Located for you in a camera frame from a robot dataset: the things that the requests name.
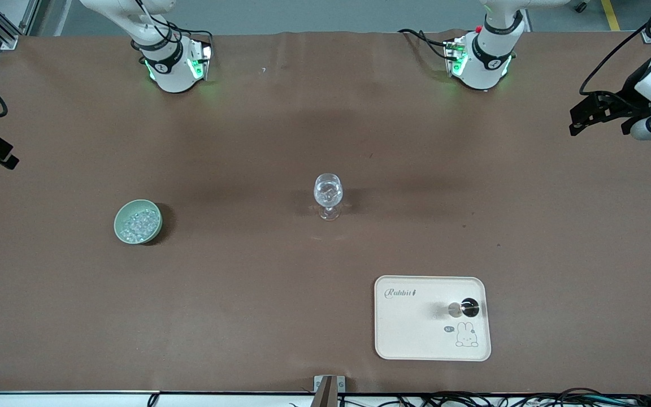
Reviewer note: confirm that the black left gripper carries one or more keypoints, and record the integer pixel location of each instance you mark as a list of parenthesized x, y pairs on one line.
[(626, 97)]

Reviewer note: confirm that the clear ice cubes pile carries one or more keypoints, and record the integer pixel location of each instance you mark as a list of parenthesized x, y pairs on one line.
[(139, 226)]

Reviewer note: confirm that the silver metal jigger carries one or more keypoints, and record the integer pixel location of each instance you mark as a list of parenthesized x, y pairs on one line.
[(464, 308)]

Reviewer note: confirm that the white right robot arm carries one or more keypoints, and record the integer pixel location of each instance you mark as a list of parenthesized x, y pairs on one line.
[(170, 62)]

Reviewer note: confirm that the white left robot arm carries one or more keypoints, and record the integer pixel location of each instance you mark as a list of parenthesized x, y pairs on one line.
[(492, 56)]

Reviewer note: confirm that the clear wine glass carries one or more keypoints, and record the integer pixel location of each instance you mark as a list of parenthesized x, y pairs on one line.
[(328, 192)]

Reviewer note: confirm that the mint green bowl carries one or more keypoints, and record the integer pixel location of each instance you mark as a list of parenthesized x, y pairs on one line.
[(156, 229)]

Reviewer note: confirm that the beige rabbit print tray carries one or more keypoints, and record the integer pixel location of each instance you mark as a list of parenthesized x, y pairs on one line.
[(416, 333)]

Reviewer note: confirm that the brown table cloth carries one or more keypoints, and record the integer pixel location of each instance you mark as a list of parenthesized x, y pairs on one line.
[(303, 113)]

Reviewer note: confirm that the aluminium frame post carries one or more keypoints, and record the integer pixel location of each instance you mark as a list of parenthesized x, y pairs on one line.
[(3, 25)]

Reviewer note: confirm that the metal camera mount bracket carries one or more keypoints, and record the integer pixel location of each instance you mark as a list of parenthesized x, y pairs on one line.
[(330, 393)]

